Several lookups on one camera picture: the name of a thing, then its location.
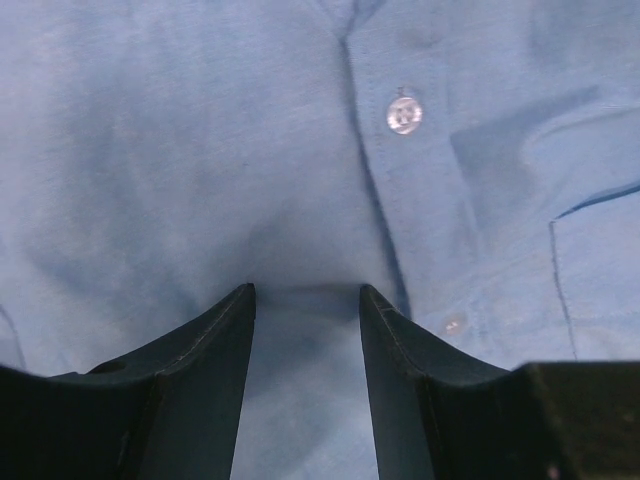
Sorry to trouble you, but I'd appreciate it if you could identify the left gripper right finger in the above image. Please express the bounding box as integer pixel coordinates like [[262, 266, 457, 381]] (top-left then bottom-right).
[[359, 285, 639, 480]]

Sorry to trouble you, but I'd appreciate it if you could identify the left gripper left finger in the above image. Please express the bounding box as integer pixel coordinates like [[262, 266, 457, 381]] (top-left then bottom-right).
[[1, 284, 256, 479]]

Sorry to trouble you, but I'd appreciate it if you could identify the light blue button shirt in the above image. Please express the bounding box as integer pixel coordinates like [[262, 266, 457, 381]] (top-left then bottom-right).
[[1, 1, 639, 479]]

